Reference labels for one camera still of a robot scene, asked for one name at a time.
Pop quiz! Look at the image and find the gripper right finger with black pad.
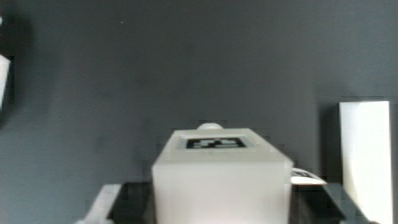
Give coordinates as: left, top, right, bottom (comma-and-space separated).
289, 183, 378, 224

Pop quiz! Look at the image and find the white fence bar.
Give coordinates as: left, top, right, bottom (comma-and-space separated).
338, 101, 392, 224
0, 54, 10, 111

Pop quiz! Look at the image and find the white left fence bar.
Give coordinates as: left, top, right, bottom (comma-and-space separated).
0, 54, 10, 111

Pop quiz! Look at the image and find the white right fence bar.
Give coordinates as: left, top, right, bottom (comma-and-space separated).
338, 101, 392, 224

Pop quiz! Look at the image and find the white stool leg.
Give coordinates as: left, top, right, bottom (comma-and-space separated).
150, 123, 292, 224

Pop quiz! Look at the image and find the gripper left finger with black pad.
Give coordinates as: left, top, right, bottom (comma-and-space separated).
72, 183, 155, 224

